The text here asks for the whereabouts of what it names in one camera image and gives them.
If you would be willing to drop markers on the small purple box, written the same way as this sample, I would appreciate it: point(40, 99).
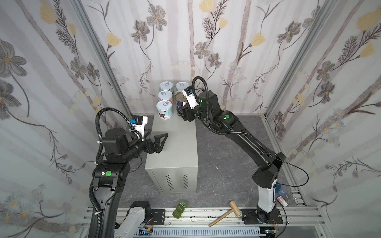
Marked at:
point(282, 192)

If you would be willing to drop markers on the blue square box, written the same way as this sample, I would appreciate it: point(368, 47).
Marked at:
point(278, 187)

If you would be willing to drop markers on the pink label can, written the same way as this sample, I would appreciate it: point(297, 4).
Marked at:
point(165, 95)

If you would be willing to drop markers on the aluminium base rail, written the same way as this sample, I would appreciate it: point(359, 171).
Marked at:
point(201, 217)

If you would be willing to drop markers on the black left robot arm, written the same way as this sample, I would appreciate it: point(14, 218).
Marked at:
point(110, 176)

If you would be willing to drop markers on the dark blue can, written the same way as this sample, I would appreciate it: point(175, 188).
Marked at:
point(180, 101)

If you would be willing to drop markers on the wooden mallet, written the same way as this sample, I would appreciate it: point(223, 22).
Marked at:
point(234, 209)

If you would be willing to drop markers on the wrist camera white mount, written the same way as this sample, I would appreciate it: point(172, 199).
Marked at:
point(188, 93)
point(139, 123)

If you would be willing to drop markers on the green label can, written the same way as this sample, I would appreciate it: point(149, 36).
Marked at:
point(181, 86)

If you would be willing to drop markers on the teal label can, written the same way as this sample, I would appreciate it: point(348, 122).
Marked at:
point(164, 109)

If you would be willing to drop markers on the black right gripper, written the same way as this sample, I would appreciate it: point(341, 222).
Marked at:
point(188, 113)

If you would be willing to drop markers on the grey metal cabinet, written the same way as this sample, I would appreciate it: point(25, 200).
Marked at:
point(175, 168)

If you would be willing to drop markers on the blue brown label can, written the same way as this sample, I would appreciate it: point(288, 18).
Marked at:
point(166, 86)

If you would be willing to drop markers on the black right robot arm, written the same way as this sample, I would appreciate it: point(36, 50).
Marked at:
point(206, 108)

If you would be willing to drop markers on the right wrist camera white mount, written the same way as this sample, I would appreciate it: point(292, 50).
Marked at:
point(188, 93)

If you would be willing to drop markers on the white slotted cable duct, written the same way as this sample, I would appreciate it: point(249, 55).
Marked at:
point(201, 232)

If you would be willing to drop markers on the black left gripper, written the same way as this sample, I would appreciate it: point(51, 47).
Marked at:
point(149, 145)

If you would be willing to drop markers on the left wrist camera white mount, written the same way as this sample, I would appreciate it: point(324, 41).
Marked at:
point(139, 123)

